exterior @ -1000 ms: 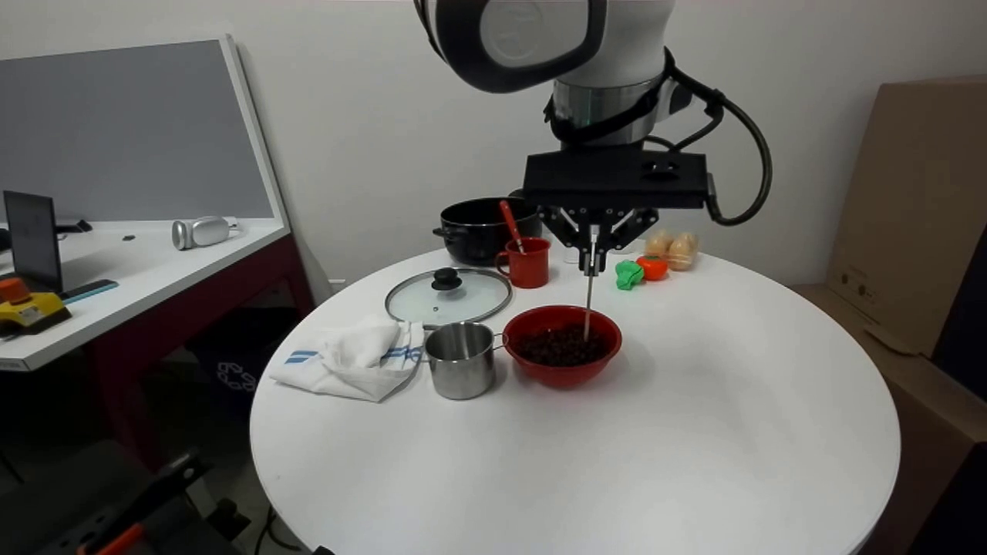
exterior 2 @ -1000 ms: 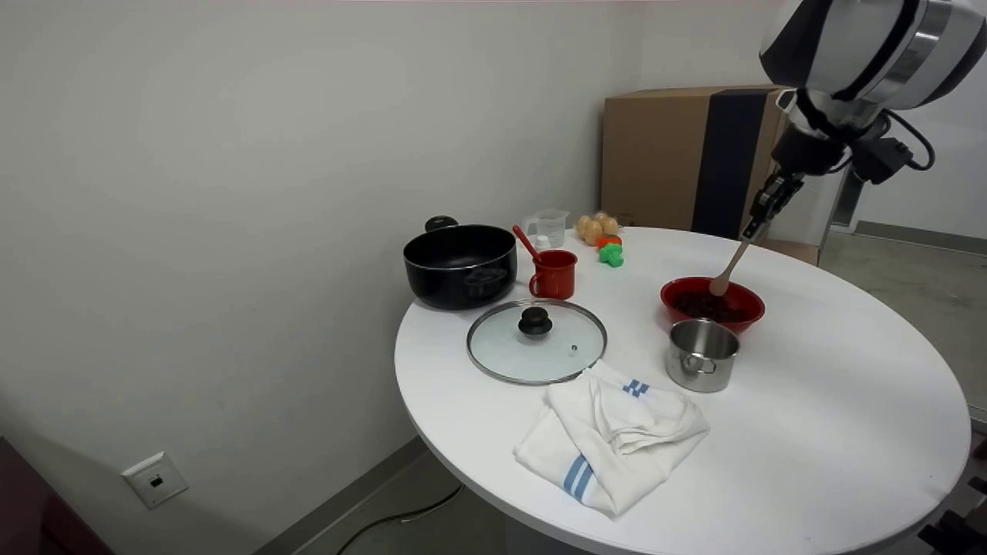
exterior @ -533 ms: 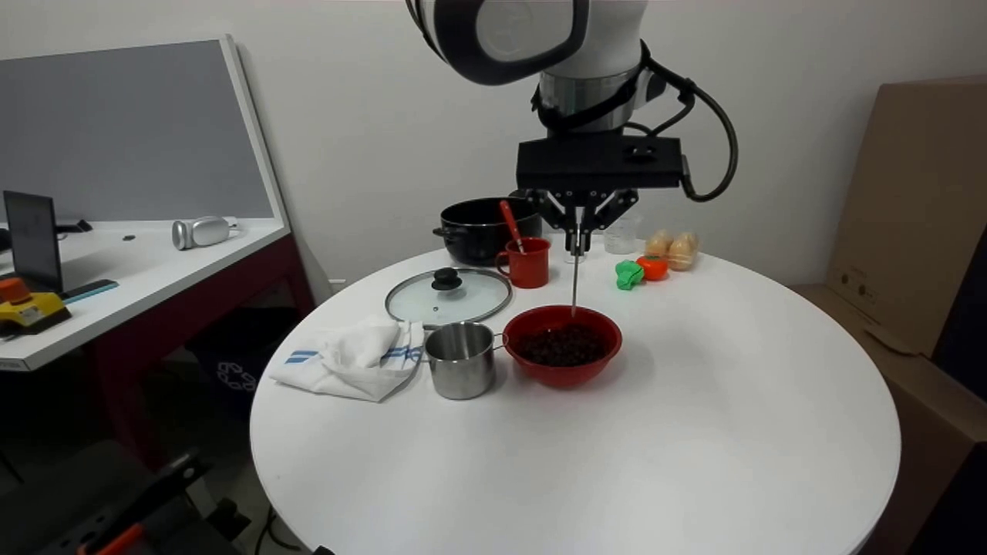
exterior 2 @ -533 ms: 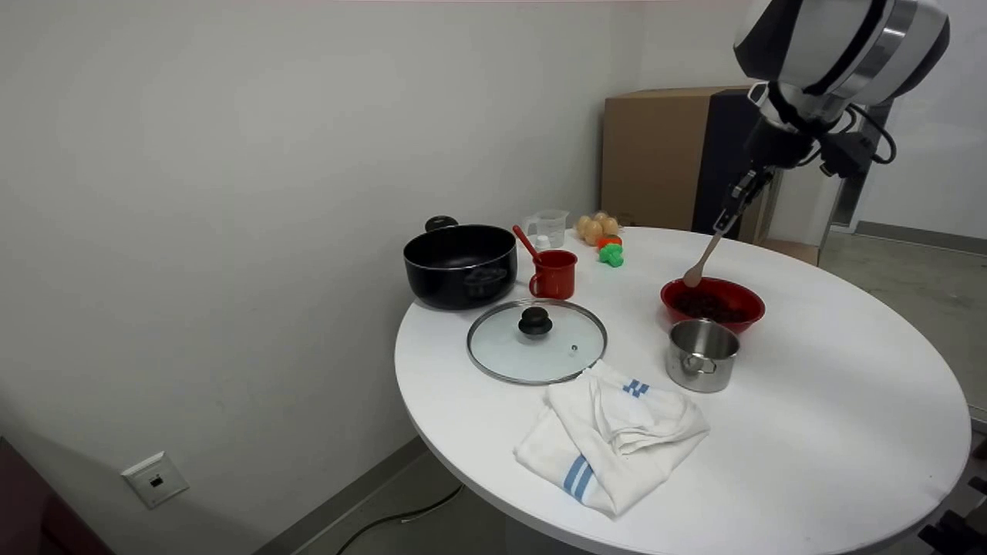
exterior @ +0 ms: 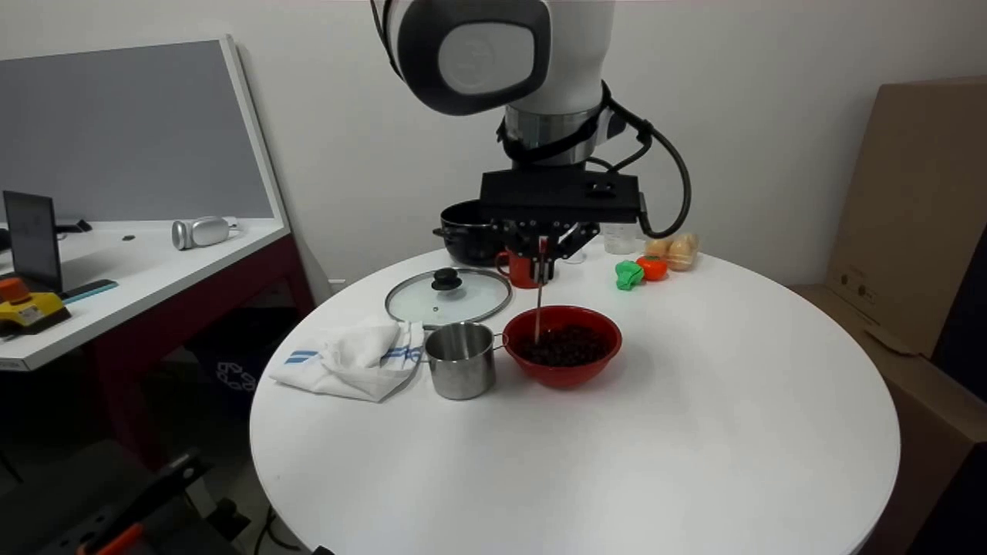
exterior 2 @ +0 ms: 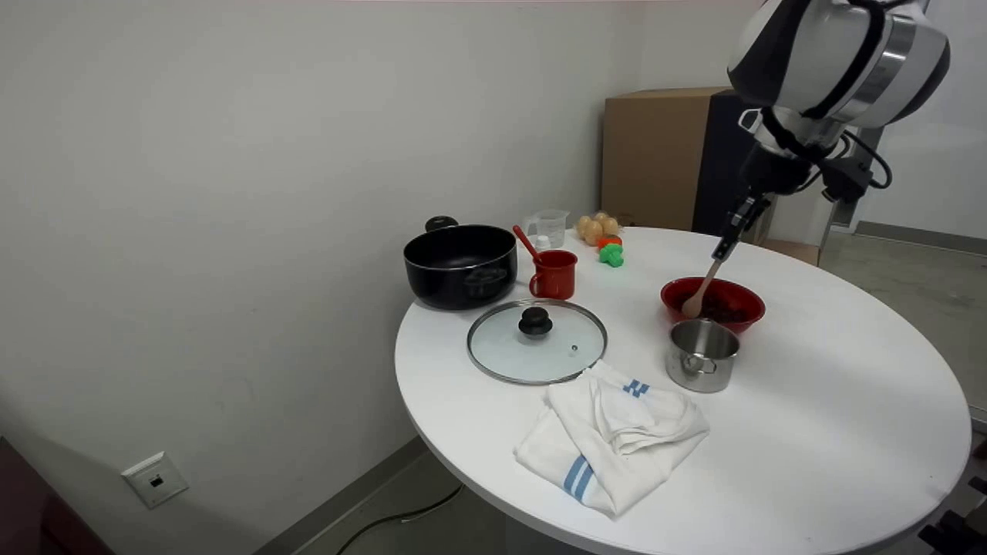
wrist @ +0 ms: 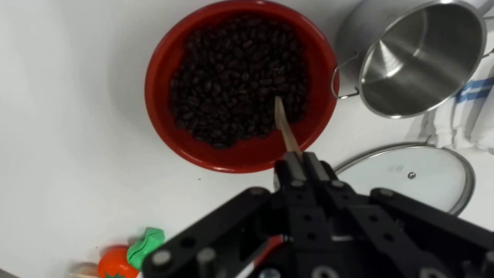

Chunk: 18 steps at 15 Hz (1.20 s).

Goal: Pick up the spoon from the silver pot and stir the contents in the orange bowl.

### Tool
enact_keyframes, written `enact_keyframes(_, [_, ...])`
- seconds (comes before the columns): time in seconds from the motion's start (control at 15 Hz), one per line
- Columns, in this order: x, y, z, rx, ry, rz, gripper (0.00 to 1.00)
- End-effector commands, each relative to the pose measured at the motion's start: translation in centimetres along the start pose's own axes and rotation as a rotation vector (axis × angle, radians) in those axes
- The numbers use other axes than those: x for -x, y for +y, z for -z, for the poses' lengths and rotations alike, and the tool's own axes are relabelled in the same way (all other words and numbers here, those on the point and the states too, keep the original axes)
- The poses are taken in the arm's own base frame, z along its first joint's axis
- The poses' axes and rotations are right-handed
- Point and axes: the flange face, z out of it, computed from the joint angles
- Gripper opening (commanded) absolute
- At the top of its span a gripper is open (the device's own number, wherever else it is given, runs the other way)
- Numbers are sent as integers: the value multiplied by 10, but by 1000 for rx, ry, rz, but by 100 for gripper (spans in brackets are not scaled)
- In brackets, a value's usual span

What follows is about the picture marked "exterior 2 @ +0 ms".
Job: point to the dark coffee beans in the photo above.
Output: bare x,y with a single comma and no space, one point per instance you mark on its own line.
735,299

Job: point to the upright brown cardboard sheet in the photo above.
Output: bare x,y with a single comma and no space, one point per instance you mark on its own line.
652,154

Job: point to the red cup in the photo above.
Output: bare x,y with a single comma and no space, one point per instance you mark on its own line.
555,278

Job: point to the white towel with blue stripes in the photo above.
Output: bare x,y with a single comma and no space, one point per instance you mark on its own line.
618,441

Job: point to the black metal stand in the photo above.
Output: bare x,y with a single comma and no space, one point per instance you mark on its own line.
960,535

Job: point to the black cooking pot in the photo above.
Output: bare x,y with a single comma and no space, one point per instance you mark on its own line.
459,271

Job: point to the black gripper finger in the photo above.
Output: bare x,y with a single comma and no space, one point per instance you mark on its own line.
752,228
735,228

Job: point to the red orange bowl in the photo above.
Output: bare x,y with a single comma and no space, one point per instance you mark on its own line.
748,310

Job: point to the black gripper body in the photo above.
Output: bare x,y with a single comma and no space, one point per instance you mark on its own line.
781,173

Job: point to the orange toy tomato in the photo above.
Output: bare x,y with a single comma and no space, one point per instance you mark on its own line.
609,241

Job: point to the white wall socket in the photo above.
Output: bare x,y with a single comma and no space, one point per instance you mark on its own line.
155,479

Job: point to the glass lid with black knob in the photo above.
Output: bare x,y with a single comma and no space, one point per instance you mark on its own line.
560,356

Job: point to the grey metal door frame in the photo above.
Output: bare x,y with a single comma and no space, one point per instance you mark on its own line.
841,213

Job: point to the small silver steel pot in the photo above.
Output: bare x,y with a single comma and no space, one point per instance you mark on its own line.
697,373

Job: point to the red plastic spoon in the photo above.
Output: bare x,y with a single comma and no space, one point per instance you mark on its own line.
524,241

